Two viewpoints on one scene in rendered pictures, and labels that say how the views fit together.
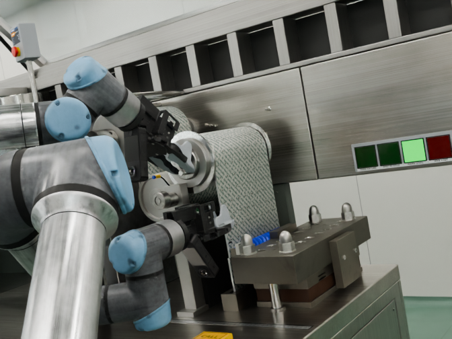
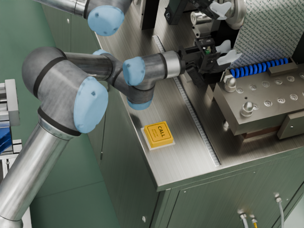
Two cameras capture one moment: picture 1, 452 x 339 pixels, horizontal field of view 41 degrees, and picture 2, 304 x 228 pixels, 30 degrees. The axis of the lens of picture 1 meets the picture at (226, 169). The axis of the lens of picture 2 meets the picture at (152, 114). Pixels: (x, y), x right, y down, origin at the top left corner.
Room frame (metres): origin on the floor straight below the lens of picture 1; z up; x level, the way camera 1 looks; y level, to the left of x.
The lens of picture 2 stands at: (0.23, -0.28, 2.33)
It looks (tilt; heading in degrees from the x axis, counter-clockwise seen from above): 54 degrees down; 24
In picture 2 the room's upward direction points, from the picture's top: 12 degrees clockwise
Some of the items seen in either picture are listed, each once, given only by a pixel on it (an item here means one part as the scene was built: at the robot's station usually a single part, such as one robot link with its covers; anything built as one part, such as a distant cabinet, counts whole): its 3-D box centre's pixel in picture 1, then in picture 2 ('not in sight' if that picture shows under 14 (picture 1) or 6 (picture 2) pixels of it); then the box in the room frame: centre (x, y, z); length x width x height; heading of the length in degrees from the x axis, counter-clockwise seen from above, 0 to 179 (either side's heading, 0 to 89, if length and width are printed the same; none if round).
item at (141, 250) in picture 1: (140, 249); (144, 70); (1.17, 0.19, 1.11); 0.11 x 0.08 x 0.09; 144
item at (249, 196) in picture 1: (249, 208); (266, 45); (1.49, -0.04, 1.11); 0.23 x 0.01 x 0.18; 144
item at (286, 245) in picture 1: (286, 241); (248, 107); (1.29, -0.10, 1.05); 0.04 x 0.04 x 0.04
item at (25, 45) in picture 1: (22, 43); not in sight; (1.77, 0.51, 1.66); 0.07 x 0.07 x 0.10; 39
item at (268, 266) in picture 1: (306, 247); (282, 95); (1.44, -0.16, 1.00); 0.40 x 0.16 x 0.06; 144
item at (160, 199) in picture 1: (161, 200); (196, 17); (1.38, 0.16, 1.18); 0.04 x 0.02 x 0.04; 54
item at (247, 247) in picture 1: (247, 243); (231, 83); (1.33, -0.02, 1.05); 0.04 x 0.04 x 0.04
